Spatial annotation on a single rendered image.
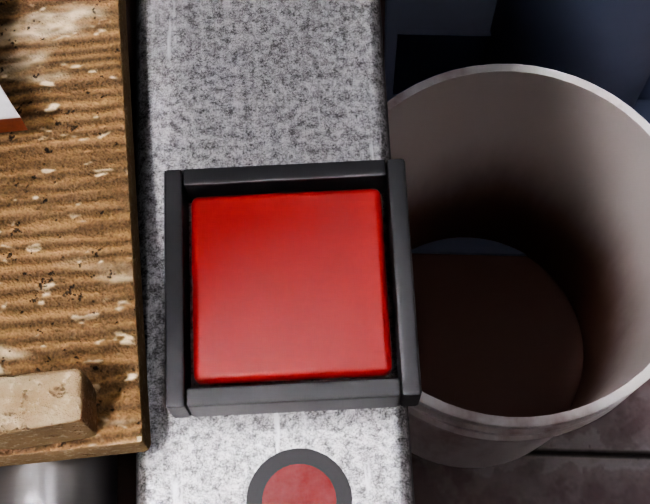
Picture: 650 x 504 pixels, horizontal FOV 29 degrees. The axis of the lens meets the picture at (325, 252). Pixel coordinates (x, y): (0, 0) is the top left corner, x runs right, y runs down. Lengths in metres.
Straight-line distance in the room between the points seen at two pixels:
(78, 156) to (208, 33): 0.07
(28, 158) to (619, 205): 0.81
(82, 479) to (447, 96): 0.72
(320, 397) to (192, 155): 0.10
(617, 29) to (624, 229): 0.18
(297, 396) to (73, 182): 0.10
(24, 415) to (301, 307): 0.09
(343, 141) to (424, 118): 0.66
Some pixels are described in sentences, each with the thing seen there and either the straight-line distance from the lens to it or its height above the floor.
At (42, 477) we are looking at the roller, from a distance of 0.39.
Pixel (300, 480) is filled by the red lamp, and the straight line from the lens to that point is 0.39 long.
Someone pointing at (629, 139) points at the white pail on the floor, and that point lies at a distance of 1.07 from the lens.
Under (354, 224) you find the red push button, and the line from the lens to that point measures 0.39.
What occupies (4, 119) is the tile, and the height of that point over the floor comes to 0.96.
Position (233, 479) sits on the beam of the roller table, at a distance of 0.39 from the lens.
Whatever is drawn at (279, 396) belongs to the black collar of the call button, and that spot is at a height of 0.93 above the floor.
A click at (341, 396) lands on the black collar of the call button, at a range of 0.37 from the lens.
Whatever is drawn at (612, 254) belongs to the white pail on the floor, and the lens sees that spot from 1.21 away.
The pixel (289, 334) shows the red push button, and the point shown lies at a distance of 0.38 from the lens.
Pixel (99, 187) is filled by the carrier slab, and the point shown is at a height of 0.94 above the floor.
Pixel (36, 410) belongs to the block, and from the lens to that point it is 0.35.
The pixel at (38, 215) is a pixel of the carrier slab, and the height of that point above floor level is 0.94.
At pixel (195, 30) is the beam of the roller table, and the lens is 0.44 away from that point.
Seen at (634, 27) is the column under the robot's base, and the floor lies 0.32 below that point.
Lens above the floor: 1.30
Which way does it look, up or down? 72 degrees down
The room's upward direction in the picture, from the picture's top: 2 degrees counter-clockwise
